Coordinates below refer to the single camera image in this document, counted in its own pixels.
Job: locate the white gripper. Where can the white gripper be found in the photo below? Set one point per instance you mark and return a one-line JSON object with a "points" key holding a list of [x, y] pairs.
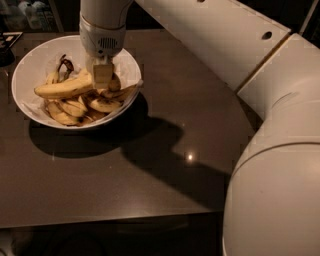
{"points": [[100, 39]]}

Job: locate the long top banana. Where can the long top banana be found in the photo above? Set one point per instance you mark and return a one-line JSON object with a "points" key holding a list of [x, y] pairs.
{"points": [[66, 89]]}

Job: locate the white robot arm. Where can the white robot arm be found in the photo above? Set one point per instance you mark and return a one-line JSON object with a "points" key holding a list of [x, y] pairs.
{"points": [[272, 206]]}

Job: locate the banana bunch in bowl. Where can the banana bunch in bowl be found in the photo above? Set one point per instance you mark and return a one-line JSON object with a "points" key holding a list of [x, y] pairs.
{"points": [[87, 107]]}

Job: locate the white bowl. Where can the white bowl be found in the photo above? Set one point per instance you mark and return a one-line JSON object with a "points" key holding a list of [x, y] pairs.
{"points": [[34, 67]]}

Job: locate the white paper bowl liner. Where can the white paper bowl liner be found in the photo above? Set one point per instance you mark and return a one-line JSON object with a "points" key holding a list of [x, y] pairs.
{"points": [[54, 88]]}

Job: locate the bottles on background shelf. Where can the bottles on background shelf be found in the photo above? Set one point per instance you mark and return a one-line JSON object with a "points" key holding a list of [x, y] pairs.
{"points": [[29, 16]]}

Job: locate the black object at left edge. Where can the black object at left edge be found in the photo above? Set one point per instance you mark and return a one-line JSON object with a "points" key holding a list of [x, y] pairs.
{"points": [[7, 40]]}

